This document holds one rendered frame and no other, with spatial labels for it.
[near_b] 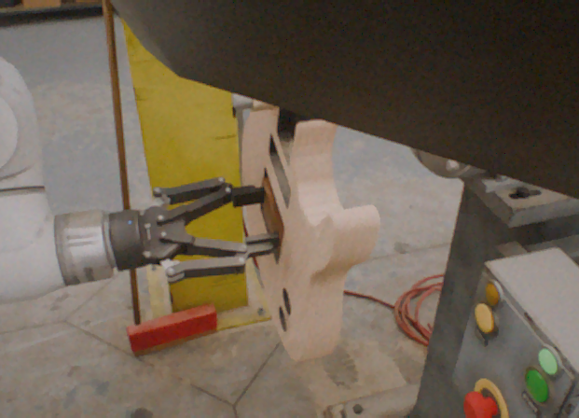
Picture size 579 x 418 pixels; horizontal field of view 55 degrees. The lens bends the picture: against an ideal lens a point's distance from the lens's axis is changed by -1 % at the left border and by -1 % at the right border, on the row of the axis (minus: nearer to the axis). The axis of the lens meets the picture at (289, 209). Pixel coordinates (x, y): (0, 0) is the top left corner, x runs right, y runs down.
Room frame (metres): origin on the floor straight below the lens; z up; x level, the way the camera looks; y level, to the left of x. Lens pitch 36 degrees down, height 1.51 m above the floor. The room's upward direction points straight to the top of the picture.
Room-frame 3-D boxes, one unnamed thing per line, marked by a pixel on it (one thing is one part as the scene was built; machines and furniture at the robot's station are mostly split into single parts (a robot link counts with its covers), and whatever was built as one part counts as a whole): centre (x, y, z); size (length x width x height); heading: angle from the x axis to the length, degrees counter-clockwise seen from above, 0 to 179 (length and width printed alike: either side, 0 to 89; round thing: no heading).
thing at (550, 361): (0.33, -0.23, 1.10); 0.03 x 0.01 x 0.03; 16
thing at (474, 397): (0.37, -0.22, 0.97); 0.04 x 0.04 x 0.04; 16
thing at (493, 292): (0.41, -0.21, 1.10); 0.03 x 0.01 x 0.03; 16
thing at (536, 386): (0.33, -0.24, 1.07); 0.03 x 0.01 x 0.03; 16
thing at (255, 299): (1.55, 0.32, 0.02); 0.40 x 0.40 x 0.02; 16
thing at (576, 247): (0.57, -0.38, 1.02); 0.13 x 0.04 x 0.04; 106
